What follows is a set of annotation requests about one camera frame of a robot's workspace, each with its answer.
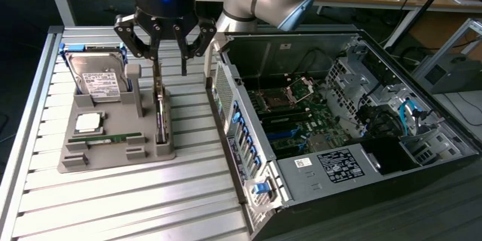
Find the perforated metal disk bay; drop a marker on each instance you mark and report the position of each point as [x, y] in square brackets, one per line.
[346, 83]

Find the black slanted pole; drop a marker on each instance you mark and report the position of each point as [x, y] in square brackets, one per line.
[418, 12]

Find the CPU socket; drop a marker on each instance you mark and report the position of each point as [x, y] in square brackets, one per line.
[277, 100]

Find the grey metal cabinet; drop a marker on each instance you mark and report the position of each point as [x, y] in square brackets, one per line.
[452, 74]

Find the silver CPU chip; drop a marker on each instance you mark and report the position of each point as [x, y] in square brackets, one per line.
[87, 122]

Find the grey chipset heatsink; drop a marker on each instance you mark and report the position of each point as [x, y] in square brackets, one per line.
[319, 142]

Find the blue case latch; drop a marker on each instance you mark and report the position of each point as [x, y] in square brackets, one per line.
[261, 189]

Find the slim graphics card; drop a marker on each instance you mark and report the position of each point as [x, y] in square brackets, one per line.
[159, 111]

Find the grey power supply unit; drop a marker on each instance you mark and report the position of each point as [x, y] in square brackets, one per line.
[301, 184]

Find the grey parts rack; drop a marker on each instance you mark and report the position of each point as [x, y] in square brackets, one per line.
[125, 128]

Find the blue expansion slot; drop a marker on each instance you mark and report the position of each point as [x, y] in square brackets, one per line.
[282, 135]

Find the aluminium profile frame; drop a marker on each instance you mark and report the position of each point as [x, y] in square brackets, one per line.
[465, 30]

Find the green RAM stick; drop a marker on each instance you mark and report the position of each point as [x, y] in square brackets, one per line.
[113, 138]

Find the open black PC case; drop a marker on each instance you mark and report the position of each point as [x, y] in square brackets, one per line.
[338, 218]

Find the silver hard disk drive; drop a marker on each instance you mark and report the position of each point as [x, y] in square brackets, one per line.
[76, 47]
[94, 69]

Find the metal socket cover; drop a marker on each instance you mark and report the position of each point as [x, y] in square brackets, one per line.
[301, 83]

